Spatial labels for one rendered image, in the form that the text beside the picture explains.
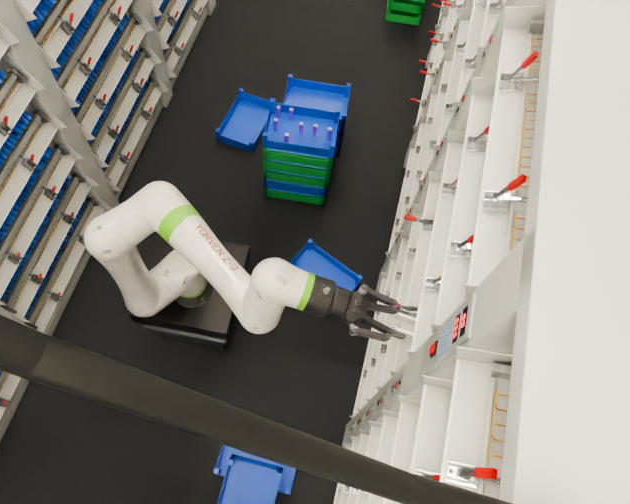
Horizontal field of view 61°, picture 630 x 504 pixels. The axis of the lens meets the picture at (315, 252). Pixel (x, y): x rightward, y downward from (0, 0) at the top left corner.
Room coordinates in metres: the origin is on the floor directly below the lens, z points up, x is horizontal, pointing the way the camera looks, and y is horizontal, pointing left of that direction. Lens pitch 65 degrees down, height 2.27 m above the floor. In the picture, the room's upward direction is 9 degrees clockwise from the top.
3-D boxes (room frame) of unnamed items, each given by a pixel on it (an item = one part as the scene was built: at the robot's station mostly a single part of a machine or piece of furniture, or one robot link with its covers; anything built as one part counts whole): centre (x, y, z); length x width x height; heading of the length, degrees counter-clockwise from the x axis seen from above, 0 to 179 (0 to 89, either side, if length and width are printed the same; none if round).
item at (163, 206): (0.67, 0.42, 0.95); 0.18 x 0.13 x 0.12; 51
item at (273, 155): (1.42, 0.14, 0.36); 0.30 x 0.20 x 0.08; 91
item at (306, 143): (1.42, 0.14, 0.44); 0.30 x 0.20 x 0.08; 91
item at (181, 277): (0.66, 0.44, 0.51); 0.16 x 0.13 x 0.19; 141
